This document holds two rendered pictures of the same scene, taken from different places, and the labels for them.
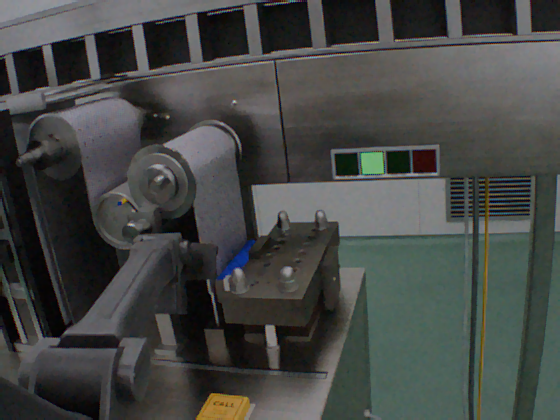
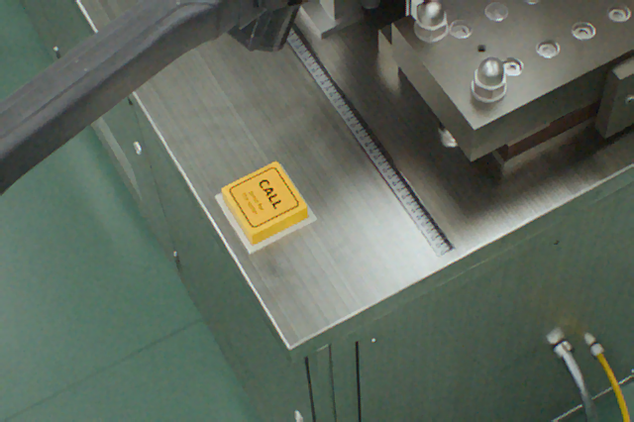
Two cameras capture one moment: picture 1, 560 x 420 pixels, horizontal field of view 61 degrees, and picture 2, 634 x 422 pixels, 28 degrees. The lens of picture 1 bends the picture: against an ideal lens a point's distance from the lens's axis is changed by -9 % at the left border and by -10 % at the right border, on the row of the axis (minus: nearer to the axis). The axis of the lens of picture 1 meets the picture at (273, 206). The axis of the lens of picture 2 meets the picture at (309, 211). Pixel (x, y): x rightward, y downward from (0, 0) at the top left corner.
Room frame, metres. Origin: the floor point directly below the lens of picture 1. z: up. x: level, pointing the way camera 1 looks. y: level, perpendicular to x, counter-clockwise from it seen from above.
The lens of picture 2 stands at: (0.24, -0.44, 2.10)
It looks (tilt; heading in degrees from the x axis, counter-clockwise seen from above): 59 degrees down; 47
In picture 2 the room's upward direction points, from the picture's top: 6 degrees counter-clockwise
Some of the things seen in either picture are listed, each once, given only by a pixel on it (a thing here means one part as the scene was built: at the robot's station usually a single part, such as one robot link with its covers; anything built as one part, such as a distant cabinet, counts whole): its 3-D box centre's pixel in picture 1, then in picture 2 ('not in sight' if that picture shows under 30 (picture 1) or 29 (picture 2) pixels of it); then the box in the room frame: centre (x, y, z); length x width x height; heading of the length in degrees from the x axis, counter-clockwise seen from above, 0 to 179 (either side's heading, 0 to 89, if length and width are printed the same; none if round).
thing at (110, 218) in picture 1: (147, 200); not in sight; (1.12, 0.28, 1.17); 0.26 x 0.12 x 0.12; 162
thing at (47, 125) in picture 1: (88, 135); not in sight; (1.17, 0.40, 1.33); 0.25 x 0.14 x 0.14; 162
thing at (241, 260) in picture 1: (239, 263); not in sight; (1.05, 0.09, 1.03); 0.21 x 0.04 x 0.03; 162
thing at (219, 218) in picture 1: (224, 229); not in sight; (1.05, 0.11, 1.11); 0.23 x 0.01 x 0.18; 162
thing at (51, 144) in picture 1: (46, 151); not in sight; (1.02, 0.45, 1.33); 0.06 x 0.06 x 0.06; 72
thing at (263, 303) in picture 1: (288, 266); (588, 13); (1.06, -0.02, 1.00); 0.40 x 0.16 x 0.06; 162
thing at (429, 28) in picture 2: (238, 279); (431, 16); (0.91, 0.08, 1.05); 0.04 x 0.04 x 0.04
